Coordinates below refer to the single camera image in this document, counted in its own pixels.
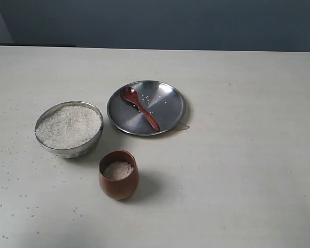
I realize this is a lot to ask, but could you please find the brown wooden cup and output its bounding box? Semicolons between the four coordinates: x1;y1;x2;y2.
99;150;139;200

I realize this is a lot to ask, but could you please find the steel bowl of rice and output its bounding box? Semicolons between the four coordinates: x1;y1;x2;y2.
34;101;104;159

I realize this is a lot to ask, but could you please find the dark red wooden spoon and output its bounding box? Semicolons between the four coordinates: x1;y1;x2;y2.
120;86;161;132

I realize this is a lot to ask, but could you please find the round steel plate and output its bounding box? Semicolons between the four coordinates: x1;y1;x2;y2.
107;80;186;136

